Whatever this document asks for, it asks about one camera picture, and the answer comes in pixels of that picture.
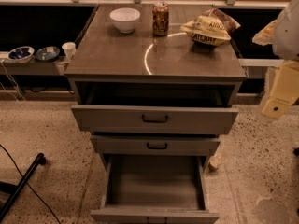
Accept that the grey bottom drawer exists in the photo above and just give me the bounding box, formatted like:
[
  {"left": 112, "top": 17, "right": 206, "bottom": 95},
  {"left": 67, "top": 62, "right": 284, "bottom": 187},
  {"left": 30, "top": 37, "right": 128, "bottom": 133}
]
[{"left": 91, "top": 155, "right": 219, "bottom": 224}]

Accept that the tan caster wheel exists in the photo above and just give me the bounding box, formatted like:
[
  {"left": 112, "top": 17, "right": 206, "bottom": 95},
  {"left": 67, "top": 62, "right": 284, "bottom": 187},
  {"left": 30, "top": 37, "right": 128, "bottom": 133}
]
[{"left": 208, "top": 153, "right": 225, "bottom": 172}]

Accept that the blue patterned bowl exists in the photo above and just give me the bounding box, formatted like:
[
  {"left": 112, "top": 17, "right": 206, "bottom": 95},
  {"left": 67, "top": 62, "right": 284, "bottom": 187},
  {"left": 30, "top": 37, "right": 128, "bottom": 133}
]
[{"left": 8, "top": 46, "right": 35, "bottom": 63}]

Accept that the black stand leg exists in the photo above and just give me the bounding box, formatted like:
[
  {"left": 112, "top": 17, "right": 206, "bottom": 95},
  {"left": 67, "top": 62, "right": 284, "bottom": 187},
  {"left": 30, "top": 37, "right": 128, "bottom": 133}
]
[{"left": 0, "top": 153, "right": 46, "bottom": 222}]

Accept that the brown drink can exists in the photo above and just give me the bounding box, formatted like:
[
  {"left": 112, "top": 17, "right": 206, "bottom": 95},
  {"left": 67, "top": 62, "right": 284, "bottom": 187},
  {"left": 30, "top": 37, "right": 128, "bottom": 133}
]
[{"left": 152, "top": 2, "right": 169, "bottom": 36}]

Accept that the grey middle drawer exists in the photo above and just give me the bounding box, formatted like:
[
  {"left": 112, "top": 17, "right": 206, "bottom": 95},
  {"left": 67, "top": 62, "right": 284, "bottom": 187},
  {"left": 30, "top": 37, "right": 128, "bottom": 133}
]
[{"left": 91, "top": 135, "right": 220, "bottom": 156}]

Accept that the dark blue-green bowl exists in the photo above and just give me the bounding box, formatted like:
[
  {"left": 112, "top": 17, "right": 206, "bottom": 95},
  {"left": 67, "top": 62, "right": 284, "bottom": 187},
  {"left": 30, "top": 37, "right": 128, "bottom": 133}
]
[{"left": 36, "top": 46, "right": 60, "bottom": 62}]

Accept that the white paper cup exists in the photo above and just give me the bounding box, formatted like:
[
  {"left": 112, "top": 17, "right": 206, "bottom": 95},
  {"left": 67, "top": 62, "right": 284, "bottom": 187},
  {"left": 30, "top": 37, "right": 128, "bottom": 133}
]
[{"left": 62, "top": 42, "right": 76, "bottom": 60}]

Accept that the grey drawer cabinet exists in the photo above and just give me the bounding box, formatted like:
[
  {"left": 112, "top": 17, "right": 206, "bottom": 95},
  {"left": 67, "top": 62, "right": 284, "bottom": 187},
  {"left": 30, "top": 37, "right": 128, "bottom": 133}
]
[{"left": 64, "top": 3, "right": 248, "bottom": 173}]

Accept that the white cable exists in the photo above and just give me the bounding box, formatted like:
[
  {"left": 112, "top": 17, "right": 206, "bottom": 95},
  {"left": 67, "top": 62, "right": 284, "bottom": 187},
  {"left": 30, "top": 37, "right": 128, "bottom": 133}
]
[{"left": 0, "top": 59, "right": 26, "bottom": 103}]

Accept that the grey drawer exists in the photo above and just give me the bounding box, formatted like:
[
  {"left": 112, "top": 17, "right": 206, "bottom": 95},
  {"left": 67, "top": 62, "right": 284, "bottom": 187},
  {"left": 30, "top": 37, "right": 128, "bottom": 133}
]
[
  {"left": 91, "top": 155, "right": 219, "bottom": 224},
  {"left": 91, "top": 135, "right": 220, "bottom": 156},
  {"left": 71, "top": 105, "right": 238, "bottom": 135}
]

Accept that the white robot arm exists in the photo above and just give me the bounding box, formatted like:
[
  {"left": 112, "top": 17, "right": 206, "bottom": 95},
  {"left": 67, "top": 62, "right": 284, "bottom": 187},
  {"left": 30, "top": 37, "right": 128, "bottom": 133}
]
[{"left": 252, "top": 0, "right": 299, "bottom": 119}]

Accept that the grey top drawer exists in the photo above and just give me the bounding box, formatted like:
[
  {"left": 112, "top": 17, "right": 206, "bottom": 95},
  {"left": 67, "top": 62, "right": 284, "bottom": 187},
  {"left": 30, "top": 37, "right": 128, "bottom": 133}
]
[{"left": 71, "top": 105, "right": 238, "bottom": 135}]

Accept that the grey side shelf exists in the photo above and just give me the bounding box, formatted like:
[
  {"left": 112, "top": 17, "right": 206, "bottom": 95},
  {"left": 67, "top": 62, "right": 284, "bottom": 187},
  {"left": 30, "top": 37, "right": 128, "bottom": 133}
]
[{"left": 0, "top": 52, "right": 68, "bottom": 76}]

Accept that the yellow chip bag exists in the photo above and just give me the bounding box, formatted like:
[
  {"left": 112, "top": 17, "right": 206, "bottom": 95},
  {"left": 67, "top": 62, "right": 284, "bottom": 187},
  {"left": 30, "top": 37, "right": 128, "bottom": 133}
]
[{"left": 180, "top": 8, "right": 240, "bottom": 46}]

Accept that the white bowl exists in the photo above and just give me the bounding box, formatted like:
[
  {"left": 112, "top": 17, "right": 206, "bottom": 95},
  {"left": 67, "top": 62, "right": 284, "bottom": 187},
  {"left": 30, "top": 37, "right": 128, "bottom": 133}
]
[{"left": 109, "top": 7, "right": 140, "bottom": 34}]

